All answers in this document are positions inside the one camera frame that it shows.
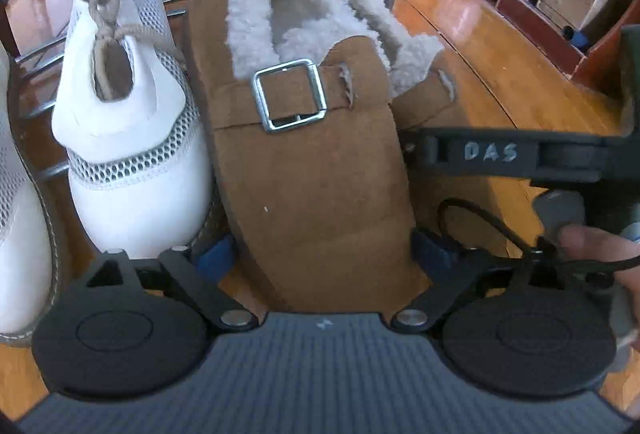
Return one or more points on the dark green object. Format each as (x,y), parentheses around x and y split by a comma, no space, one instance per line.
(630,79)

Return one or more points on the brown fleece-lined shoe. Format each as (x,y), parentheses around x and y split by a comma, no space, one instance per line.
(310,194)
(450,99)

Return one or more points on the person's right hand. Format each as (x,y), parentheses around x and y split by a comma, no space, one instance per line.
(595,244)

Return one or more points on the blue tube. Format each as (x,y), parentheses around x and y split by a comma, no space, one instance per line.
(575,36)

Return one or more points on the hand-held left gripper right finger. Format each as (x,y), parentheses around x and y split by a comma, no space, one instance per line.
(432,254)

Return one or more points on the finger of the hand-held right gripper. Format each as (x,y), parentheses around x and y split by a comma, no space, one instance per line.
(412,146)

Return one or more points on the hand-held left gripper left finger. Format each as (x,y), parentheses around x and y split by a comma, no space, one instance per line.
(215,259)

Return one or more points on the red-brown wooden shelf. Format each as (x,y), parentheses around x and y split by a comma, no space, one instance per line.
(530,14)

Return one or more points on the white mesh sneaker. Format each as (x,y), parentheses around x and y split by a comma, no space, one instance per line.
(20,239)
(135,194)

